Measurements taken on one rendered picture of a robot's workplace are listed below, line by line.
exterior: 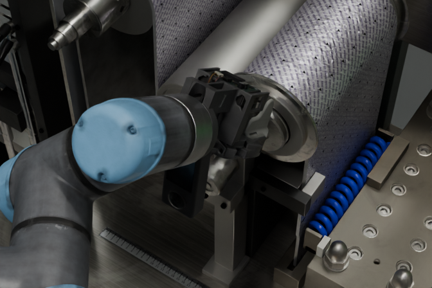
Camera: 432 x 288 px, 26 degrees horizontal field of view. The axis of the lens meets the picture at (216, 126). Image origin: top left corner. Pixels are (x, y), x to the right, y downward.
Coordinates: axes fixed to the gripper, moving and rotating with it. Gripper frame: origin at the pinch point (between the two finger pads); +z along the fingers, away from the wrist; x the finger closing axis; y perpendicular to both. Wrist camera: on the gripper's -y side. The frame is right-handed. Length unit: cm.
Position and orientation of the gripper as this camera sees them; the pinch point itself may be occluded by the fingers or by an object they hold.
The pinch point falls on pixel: (251, 129)
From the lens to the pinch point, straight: 116.2
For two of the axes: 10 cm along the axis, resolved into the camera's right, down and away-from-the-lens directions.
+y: 3.6, -9.0, -2.6
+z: 4.3, -0.9, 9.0
